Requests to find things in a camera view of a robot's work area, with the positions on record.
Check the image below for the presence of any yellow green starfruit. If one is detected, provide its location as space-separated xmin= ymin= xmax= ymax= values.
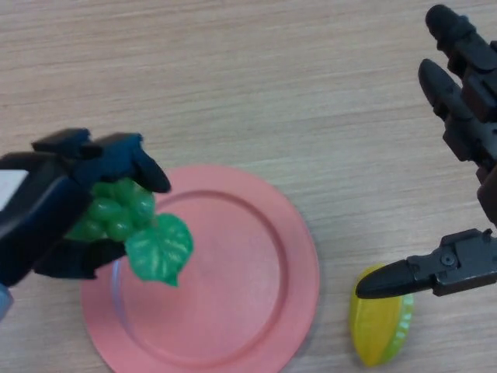
xmin=349 ymin=263 xmax=415 ymax=368

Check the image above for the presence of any green plastic grape bunch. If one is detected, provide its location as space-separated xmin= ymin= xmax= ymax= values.
xmin=64 ymin=178 xmax=194 ymax=288

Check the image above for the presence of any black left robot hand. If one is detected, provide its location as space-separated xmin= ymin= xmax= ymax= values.
xmin=0 ymin=127 xmax=172 ymax=288

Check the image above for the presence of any pink round plate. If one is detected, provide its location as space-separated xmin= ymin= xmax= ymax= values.
xmin=80 ymin=165 xmax=321 ymax=373

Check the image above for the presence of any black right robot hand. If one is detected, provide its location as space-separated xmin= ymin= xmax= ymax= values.
xmin=355 ymin=4 xmax=497 ymax=300

